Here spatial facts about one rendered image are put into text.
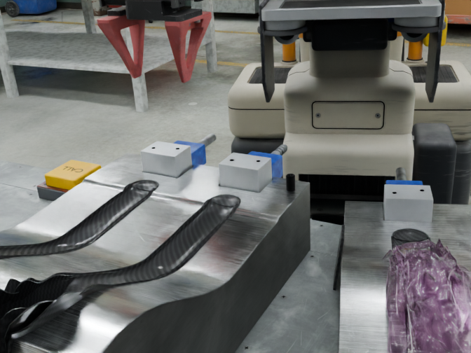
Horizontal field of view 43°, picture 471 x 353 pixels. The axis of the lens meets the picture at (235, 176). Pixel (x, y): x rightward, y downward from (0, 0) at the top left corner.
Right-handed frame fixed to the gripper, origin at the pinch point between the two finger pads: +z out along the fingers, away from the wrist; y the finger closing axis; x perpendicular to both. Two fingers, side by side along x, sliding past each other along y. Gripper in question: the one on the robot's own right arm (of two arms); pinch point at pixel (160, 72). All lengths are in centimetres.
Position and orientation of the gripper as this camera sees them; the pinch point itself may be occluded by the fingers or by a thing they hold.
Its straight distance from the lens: 70.4
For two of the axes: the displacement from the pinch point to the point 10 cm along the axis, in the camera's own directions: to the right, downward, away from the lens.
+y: 8.9, 1.4, -4.4
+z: 0.6, 9.1, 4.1
